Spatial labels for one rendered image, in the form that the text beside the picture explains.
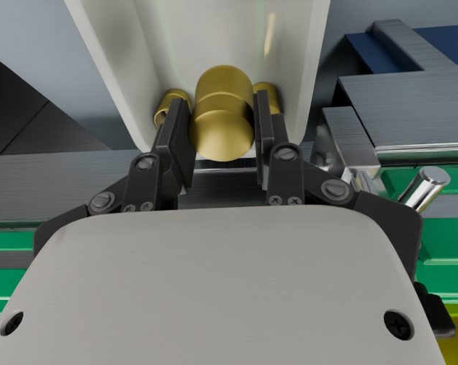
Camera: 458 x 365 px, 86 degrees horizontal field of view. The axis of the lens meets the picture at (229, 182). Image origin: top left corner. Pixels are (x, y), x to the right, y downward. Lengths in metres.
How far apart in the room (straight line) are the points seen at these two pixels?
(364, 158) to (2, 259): 0.41
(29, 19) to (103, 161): 0.28
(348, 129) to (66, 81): 0.52
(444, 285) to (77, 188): 0.42
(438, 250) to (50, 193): 0.42
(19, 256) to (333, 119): 0.39
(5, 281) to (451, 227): 0.42
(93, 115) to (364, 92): 0.53
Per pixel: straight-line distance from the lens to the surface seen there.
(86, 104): 0.62
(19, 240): 0.41
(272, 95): 0.28
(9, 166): 0.50
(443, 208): 0.24
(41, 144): 0.96
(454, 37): 0.54
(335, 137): 0.23
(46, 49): 0.59
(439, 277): 0.30
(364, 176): 0.20
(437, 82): 0.35
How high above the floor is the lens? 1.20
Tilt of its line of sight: 40 degrees down
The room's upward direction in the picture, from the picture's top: 178 degrees counter-clockwise
